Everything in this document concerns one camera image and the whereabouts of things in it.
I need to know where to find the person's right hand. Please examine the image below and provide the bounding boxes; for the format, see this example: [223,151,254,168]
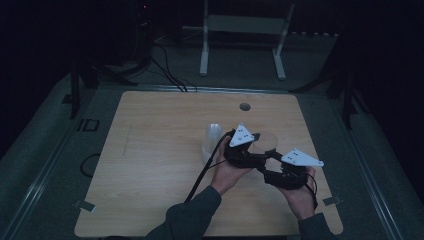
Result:
[278,166,318,222]

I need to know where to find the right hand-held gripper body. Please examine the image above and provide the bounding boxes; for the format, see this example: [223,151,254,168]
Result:
[264,148,324,191]

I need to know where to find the left hand-held gripper cable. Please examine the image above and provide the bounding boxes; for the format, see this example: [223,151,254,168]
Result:
[184,129,234,203]

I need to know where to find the black tripod stand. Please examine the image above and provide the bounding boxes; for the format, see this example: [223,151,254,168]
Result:
[289,59,371,131]
[61,56,138,120]

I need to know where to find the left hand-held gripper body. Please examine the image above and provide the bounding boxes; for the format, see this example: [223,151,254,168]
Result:
[223,123,259,169]

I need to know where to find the hand-held gripper cable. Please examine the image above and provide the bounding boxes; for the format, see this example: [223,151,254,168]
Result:
[304,173,319,211]
[184,129,234,203]

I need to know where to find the black floor cables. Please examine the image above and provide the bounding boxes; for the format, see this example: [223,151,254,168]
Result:
[149,43,198,93]

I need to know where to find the dark equipment tower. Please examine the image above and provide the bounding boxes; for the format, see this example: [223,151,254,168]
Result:
[133,0,154,64]

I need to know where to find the grey tape piece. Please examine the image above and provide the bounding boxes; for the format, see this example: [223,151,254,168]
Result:
[73,199,97,213]
[322,196,343,207]

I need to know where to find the right hand-held gripper cable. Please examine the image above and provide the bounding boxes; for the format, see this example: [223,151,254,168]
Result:
[304,173,319,211]

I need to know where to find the person's left hand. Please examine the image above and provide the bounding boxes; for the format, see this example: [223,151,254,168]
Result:
[210,136,253,197]

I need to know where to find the white metal stand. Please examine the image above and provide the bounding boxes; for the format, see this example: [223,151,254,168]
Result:
[199,0,296,81]

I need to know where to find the black cable loop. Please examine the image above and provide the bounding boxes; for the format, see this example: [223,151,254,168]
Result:
[79,153,101,178]

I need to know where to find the stack of clear plastic cups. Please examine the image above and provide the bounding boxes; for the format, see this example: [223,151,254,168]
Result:
[200,123,224,165]

